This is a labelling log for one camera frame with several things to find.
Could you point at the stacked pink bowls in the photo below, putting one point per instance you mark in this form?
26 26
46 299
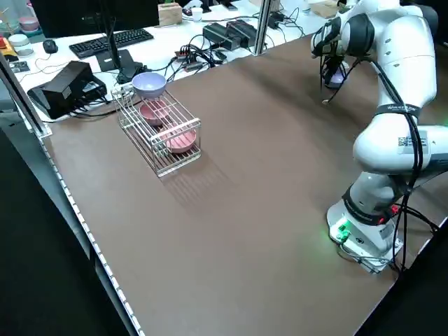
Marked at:
28 24

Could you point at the small green circuit board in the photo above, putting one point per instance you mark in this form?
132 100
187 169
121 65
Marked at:
19 66

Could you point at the small black power adapter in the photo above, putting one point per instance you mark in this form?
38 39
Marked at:
273 20

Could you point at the pink bowl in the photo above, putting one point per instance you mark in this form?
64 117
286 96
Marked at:
154 113
180 140

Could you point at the black keyboard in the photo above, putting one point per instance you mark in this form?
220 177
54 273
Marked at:
112 42

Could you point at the white paper cup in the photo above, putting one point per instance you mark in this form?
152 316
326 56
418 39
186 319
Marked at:
197 14

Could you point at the purple bowl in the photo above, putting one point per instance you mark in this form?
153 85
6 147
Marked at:
148 84
335 80

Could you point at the black computer monitor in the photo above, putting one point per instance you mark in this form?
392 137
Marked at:
94 14

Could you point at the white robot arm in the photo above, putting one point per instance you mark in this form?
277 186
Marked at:
402 70

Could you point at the black monitor stand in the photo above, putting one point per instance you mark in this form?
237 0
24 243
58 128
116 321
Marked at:
120 63

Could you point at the cardboard box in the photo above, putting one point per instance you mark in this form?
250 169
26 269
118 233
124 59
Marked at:
323 7

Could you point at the black power supply brick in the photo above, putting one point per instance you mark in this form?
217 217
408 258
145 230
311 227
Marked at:
218 35
243 31

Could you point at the black computer mouse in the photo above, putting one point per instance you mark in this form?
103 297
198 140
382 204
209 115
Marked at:
49 45

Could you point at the red and black hub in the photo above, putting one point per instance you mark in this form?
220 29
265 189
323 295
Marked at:
187 57

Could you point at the aluminium frame post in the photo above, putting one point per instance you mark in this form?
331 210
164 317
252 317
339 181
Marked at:
262 24
24 101

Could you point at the wooden box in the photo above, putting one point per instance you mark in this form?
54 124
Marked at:
169 14

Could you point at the white round jar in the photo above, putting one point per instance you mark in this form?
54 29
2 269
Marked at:
20 43

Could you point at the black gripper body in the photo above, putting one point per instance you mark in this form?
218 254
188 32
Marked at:
333 63

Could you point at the black box device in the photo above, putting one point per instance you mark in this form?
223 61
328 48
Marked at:
66 87

